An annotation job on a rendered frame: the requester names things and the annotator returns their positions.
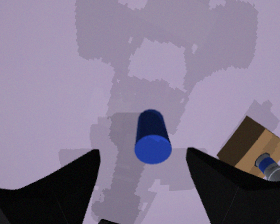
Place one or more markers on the tan square block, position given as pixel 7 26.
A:
pixel 250 141

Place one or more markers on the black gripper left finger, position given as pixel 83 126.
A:
pixel 59 198

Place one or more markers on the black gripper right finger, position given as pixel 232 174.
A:
pixel 232 196

